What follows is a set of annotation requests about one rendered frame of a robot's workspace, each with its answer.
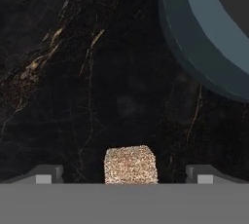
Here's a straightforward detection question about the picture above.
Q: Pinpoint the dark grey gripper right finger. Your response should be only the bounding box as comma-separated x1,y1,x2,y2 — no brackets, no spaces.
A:
185,164,248,185

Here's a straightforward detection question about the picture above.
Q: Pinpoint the dark blue stand mixer bowl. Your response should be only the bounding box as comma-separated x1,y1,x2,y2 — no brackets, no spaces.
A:
158,0,249,103

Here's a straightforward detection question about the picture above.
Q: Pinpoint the brown sugar cube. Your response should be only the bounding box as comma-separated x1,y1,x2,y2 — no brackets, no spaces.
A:
103,144,160,185

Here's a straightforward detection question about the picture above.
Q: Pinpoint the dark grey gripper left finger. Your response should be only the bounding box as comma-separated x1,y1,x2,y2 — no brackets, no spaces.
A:
2,164,64,185

